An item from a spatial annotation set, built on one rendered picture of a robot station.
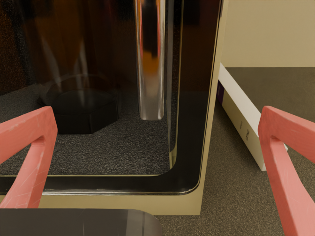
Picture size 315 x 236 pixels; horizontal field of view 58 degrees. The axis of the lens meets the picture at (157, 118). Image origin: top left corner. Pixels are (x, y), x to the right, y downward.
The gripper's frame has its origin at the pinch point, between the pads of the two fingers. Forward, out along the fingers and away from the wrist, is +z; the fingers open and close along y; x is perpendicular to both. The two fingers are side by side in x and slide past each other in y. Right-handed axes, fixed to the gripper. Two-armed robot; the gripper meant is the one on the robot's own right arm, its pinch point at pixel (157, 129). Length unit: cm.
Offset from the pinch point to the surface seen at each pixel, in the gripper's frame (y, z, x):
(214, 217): -6.5, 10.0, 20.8
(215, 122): -9.8, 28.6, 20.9
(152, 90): 0.3, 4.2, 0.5
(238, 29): -18, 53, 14
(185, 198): -3.1, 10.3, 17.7
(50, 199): 11.7, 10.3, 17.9
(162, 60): -0.3, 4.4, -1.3
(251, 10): -20, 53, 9
